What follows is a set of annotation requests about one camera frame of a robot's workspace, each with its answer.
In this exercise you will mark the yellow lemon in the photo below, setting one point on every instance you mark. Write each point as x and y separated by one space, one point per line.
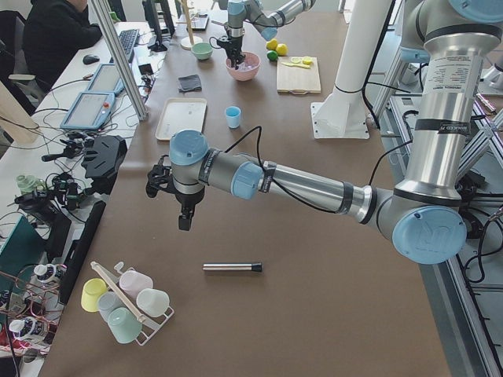
281 49
272 44

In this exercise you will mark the black computer mouse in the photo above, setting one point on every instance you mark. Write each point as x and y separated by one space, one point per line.
90 59

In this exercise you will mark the steel muddler black tip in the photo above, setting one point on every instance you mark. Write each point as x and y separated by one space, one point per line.
255 267

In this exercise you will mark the white plastic cup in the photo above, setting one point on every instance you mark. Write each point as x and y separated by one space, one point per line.
153 302

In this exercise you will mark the black keyboard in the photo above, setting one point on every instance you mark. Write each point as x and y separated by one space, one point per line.
128 40

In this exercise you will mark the cream rabbit serving tray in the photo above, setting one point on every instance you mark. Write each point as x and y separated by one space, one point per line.
180 114

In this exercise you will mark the person in black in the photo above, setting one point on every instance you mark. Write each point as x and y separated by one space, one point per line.
54 32

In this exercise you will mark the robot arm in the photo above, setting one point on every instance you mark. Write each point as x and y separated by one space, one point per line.
252 11
419 215

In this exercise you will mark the aluminium frame post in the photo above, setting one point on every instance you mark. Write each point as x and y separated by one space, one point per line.
121 62

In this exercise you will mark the green ceramic bowl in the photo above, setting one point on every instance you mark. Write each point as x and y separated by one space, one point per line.
202 50

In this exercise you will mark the grey folded cloth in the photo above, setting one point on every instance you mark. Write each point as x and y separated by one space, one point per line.
189 83

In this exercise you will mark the pink bowl of ice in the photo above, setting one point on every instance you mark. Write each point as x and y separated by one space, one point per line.
246 70

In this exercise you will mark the white wire cup rack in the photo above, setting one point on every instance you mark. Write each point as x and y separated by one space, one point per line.
150 325

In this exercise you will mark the wooden cup tree stand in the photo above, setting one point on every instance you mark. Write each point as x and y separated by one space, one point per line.
190 40

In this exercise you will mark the pink plastic cup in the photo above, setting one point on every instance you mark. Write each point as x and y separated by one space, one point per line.
133 282

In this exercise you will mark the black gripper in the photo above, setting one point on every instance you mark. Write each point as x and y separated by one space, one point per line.
235 44
186 199

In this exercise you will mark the green plastic cup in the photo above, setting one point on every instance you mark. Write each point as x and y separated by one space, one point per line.
124 325

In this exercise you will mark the green lime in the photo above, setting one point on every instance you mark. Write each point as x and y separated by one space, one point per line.
272 55

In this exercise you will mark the yellow plastic cup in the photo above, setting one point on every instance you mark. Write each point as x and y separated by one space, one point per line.
93 289

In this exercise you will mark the small blue plastic cup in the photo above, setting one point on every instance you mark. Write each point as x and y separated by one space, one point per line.
233 116

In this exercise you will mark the yellow plastic knife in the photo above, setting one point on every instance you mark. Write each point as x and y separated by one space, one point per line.
295 65

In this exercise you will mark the grey plastic cup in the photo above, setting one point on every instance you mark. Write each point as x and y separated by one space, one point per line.
108 302

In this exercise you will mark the blue teach pendant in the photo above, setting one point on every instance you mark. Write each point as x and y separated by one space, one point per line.
89 111
106 79

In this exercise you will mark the wooden cutting board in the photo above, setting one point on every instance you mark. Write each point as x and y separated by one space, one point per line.
298 80

